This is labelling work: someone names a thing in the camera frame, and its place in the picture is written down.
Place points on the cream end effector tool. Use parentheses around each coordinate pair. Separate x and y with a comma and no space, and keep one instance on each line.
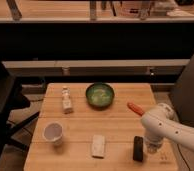
(153,147)

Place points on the black eraser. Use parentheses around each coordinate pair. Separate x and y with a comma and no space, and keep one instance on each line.
(138,149)

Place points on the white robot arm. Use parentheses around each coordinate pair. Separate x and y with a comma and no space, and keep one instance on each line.
(159,124)

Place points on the grey robot base panel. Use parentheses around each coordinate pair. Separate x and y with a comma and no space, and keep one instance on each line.
(182,95)

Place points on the orange carrot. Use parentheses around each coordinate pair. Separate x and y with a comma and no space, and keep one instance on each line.
(135,108)

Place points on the white sponge block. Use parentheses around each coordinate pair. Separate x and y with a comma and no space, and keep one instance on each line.
(98,146)

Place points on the green bowl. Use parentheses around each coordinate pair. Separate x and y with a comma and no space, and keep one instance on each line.
(100,95)

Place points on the white small bottle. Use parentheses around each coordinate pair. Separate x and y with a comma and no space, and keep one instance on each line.
(66,101)

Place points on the white paper cup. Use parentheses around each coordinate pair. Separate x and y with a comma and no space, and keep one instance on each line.
(53,133)

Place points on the black stand left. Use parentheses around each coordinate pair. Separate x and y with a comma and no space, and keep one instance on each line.
(11,98)

